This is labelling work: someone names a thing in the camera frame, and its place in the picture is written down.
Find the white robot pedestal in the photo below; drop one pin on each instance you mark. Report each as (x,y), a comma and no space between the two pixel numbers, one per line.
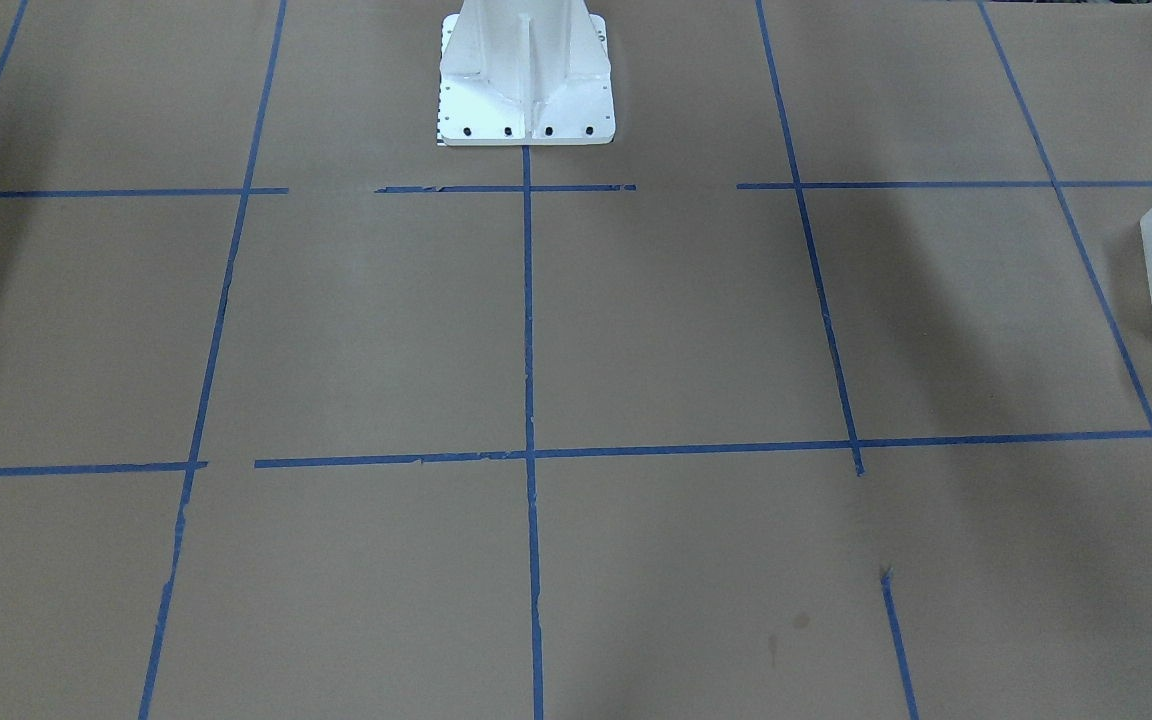
(525,73)

